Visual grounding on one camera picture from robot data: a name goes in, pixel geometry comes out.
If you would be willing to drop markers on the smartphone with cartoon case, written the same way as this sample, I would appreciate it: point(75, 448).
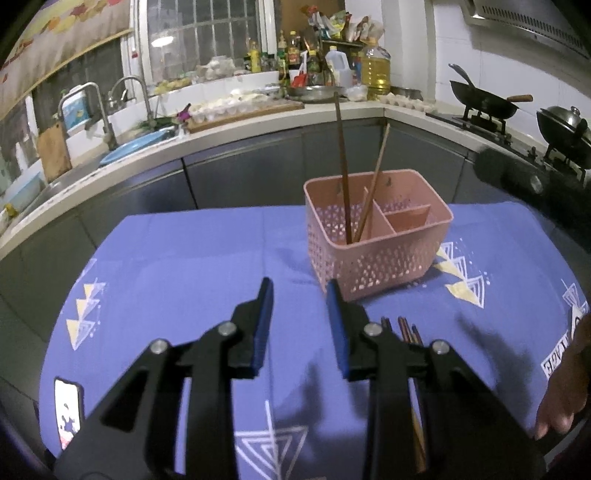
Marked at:
point(68, 410)

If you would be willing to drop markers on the grey kitchen counter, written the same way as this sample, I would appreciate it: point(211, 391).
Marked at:
point(254, 161)

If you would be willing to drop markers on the steel range hood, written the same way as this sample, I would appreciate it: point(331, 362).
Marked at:
point(531, 23)

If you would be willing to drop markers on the black wok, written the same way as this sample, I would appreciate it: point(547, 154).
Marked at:
point(485, 104)

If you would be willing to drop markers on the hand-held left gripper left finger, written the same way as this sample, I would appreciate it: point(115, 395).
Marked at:
point(262, 332)

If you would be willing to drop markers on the gas stove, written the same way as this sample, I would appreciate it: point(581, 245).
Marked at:
point(485, 127)

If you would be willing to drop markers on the red plastic scoop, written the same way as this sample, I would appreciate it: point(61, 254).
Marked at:
point(300, 78)

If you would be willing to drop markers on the blue plastic basin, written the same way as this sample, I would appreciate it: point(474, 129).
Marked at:
point(134, 147)

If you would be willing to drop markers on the pink perforated utensil basket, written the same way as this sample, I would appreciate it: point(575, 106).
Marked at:
point(369, 263)

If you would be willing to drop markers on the chrome gooseneck faucet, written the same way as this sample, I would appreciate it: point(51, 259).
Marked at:
point(141, 85)

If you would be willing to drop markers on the colourful wall cloth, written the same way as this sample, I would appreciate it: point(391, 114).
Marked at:
point(55, 41)

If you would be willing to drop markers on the wooden board with dumplings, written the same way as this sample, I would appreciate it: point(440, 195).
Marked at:
point(240, 108)

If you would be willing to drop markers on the yellow green sauce bottle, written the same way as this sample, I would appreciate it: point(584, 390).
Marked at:
point(255, 60)

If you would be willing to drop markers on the chrome angular faucet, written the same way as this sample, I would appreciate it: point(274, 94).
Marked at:
point(99, 106)

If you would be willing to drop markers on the black chopstick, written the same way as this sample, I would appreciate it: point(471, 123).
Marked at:
point(386, 323)

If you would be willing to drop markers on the metal bowl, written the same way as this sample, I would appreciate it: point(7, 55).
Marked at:
point(314, 92)

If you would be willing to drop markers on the reddish brown chopstick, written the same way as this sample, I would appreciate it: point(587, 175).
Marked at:
point(403, 330)

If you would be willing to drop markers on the person's right hand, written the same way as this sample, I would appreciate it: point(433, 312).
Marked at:
point(561, 397)

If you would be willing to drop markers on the cooking oil bottle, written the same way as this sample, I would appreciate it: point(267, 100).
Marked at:
point(375, 69)

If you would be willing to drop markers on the dark pot with lid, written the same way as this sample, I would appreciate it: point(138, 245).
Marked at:
point(565, 127)

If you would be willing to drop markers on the white plastic jug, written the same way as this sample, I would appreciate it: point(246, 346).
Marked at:
point(339, 67)

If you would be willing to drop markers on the wooden cutting board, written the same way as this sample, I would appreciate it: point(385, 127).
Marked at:
point(54, 154)

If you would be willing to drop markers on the light brown chopstick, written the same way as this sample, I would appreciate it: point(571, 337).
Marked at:
point(376, 170)

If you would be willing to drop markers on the barred window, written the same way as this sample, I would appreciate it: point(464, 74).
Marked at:
point(203, 32)

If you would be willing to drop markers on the blue printed tablecloth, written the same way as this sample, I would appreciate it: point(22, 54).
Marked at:
point(184, 277)

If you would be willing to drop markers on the egg tray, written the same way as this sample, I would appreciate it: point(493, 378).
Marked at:
point(406, 101)

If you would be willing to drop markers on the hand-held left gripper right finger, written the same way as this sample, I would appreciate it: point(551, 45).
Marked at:
point(336, 332)

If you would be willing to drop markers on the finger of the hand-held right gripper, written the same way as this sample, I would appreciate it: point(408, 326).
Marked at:
point(508, 173)

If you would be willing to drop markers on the dark sauce bottle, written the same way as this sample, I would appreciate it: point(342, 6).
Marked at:
point(294, 53)

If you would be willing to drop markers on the dark brown chopstick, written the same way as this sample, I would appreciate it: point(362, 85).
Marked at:
point(342, 161)

